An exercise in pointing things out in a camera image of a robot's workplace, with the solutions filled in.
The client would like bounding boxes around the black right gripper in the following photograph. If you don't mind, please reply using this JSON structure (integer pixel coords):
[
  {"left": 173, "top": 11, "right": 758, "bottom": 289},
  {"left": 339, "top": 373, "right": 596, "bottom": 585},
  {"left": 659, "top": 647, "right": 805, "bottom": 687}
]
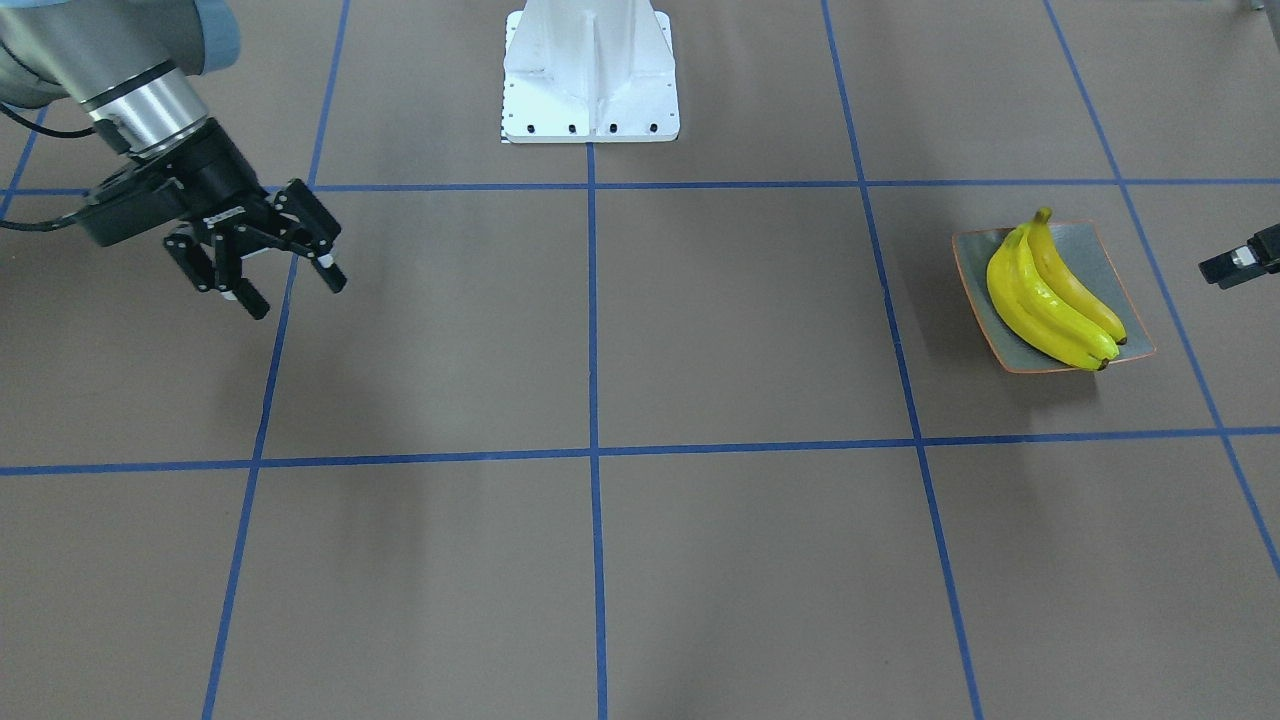
[{"left": 161, "top": 119, "right": 348, "bottom": 320}]

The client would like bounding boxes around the greenish yellow banana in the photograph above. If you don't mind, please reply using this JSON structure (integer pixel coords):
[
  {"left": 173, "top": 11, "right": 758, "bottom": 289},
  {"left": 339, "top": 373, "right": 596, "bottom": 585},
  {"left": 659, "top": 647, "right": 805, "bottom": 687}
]
[{"left": 1011, "top": 223, "right": 1120, "bottom": 372}]

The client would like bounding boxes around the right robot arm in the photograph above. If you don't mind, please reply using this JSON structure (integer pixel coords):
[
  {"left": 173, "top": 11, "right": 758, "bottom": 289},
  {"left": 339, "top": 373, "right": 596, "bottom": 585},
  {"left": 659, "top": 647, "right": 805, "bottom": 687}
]
[{"left": 1, "top": 1, "right": 347, "bottom": 319}]

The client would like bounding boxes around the square grey-blue plate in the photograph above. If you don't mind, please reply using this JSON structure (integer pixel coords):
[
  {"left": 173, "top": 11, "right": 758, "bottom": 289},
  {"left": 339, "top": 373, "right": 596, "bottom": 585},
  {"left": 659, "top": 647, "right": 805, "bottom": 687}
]
[{"left": 951, "top": 222, "right": 1156, "bottom": 375}]

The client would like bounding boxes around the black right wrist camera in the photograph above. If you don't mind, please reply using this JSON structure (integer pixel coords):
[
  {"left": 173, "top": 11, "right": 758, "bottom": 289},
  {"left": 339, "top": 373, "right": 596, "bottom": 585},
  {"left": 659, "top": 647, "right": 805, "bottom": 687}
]
[{"left": 73, "top": 163, "right": 192, "bottom": 247}]

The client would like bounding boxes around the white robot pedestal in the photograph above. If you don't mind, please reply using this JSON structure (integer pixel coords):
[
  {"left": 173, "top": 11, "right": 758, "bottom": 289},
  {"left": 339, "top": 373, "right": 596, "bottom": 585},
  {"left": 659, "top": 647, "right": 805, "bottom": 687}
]
[{"left": 500, "top": 1, "right": 681, "bottom": 143}]

